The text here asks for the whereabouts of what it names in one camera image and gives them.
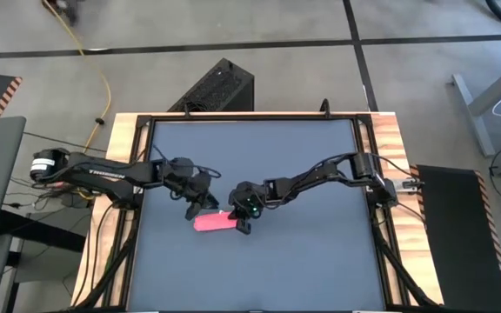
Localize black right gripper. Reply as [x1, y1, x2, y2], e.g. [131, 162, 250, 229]
[227, 182, 267, 236]

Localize grey metal base plate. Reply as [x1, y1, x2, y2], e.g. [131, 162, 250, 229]
[400, 176, 424, 193]

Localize black metal table frame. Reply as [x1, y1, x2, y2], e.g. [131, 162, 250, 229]
[76, 98, 441, 313]

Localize red terry towel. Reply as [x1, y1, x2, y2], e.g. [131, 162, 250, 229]
[192, 211, 239, 233]

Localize black computer tower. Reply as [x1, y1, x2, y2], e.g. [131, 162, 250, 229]
[167, 57, 255, 113]

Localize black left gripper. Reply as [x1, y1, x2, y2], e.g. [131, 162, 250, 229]
[182, 170, 221, 221]

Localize black floor beam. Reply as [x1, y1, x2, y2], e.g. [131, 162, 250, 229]
[0, 210, 87, 254]

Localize black floor cables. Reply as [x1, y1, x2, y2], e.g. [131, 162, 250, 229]
[4, 176, 86, 210]

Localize grey desk leg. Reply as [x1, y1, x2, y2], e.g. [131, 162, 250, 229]
[452, 54, 501, 157]

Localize wooden table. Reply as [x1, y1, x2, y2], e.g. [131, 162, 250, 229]
[70, 111, 445, 308]

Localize yellow power cable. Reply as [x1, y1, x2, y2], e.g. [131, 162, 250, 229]
[43, 0, 113, 153]

